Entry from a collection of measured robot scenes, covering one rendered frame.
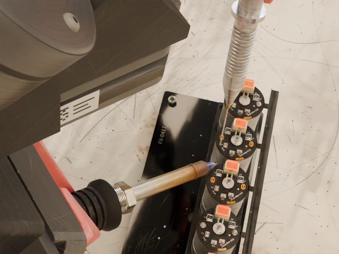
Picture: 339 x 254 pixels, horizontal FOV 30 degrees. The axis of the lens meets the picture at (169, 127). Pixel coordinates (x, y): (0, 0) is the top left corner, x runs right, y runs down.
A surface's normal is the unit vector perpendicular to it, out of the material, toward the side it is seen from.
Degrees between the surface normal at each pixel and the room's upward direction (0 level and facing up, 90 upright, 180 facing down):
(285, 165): 0
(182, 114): 0
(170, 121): 0
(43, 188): 61
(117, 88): 90
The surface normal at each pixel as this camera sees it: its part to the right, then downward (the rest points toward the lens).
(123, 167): 0.04, -0.44
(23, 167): 0.76, -0.61
